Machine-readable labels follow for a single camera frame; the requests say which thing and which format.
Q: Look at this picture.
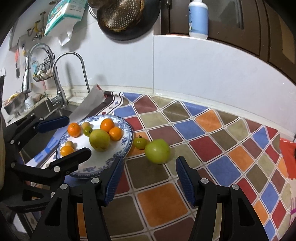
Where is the colourful diamond pattern mat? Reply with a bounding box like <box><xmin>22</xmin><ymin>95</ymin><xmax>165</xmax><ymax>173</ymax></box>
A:
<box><xmin>25</xmin><ymin>83</ymin><xmax>296</xmax><ymax>241</ymax></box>

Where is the thin curved steel faucet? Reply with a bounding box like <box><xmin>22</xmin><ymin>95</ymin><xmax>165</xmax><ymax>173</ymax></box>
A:
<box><xmin>52</xmin><ymin>51</ymin><xmax>90</xmax><ymax>93</ymax></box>

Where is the teal white paper box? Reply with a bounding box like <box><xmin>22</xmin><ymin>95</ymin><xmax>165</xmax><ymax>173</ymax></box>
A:
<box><xmin>44</xmin><ymin>0</ymin><xmax>87</xmax><ymax>38</ymax></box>

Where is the large chrome kitchen faucet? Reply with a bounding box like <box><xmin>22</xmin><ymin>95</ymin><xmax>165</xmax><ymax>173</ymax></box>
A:
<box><xmin>21</xmin><ymin>43</ymin><xmax>68</xmax><ymax>106</ymax></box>

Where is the brass pot lid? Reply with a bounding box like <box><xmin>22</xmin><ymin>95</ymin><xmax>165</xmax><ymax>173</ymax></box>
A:
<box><xmin>88</xmin><ymin>0</ymin><xmax>112</xmax><ymax>9</ymax></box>

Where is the brown round longan fruit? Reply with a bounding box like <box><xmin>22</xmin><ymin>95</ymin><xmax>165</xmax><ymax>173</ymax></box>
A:
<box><xmin>81</xmin><ymin>122</ymin><xmax>90</xmax><ymax>130</ymax></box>

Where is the stainless steel sink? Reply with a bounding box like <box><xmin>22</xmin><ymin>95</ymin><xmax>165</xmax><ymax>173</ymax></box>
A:
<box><xmin>21</xmin><ymin>100</ymin><xmax>78</xmax><ymax>164</ymax></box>

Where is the large green apple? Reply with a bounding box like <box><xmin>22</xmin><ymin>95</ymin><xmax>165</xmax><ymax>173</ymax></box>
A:
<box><xmin>144</xmin><ymin>138</ymin><xmax>171</xmax><ymax>164</ymax></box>

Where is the small orange mandarin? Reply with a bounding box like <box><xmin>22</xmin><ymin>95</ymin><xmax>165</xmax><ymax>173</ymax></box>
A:
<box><xmin>108</xmin><ymin>126</ymin><xmax>122</xmax><ymax>141</ymax></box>

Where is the white blue pump bottle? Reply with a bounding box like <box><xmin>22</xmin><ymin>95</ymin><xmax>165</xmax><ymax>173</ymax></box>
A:
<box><xmin>189</xmin><ymin>0</ymin><xmax>209</xmax><ymax>39</ymax></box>

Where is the yellow green pear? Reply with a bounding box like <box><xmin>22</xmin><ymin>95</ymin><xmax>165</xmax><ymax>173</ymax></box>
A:
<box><xmin>89</xmin><ymin>129</ymin><xmax>110</xmax><ymax>152</ymax></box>

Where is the orange behind finger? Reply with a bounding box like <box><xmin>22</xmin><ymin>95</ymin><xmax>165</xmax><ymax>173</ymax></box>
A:
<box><xmin>100</xmin><ymin>118</ymin><xmax>115</xmax><ymax>133</ymax></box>

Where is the black wire sink basket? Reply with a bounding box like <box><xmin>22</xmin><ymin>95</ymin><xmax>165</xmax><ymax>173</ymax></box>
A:
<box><xmin>33</xmin><ymin>57</ymin><xmax>53</xmax><ymax>82</ymax></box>

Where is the large orange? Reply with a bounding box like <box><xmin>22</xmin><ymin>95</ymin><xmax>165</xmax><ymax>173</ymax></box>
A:
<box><xmin>67</xmin><ymin>123</ymin><xmax>81</xmax><ymax>138</ymax></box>

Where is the black frying pan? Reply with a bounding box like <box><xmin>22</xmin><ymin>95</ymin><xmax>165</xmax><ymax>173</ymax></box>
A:
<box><xmin>97</xmin><ymin>0</ymin><xmax>161</xmax><ymax>41</ymax></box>

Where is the small green tomato on plate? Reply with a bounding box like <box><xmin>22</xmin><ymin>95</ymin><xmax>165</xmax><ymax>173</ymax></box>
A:
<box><xmin>83</xmin><ymin>126</ymin><xmax>93</xmax><ymax>137</ymax></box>

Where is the small orange on plate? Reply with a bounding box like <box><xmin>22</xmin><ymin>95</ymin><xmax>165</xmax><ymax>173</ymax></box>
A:
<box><xmin>60</xmin><ymin>146</ymin><xmax>75</xmax><ymax>157</ymax></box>

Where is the blue white porcelain plate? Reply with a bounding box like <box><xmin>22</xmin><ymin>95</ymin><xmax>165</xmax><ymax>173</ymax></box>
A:
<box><xmin>56</xmin><ymin>114</ymin><xmax>133</xmax><ymax>179</ymax></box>

